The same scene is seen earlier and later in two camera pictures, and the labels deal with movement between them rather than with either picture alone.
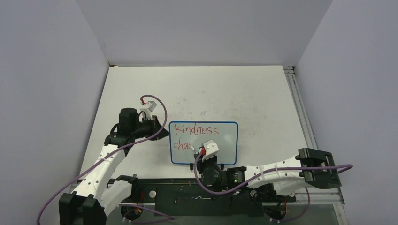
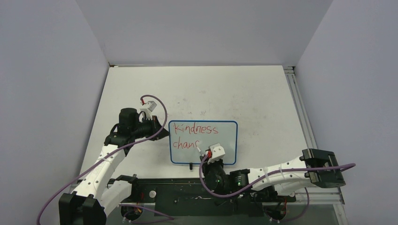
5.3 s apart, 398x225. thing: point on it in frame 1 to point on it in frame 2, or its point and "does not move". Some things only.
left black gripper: [155, 125] does not move
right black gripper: [201, 163] does not move
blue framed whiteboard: [182, 134] does not move
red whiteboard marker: [196, 153] to [199, 150]
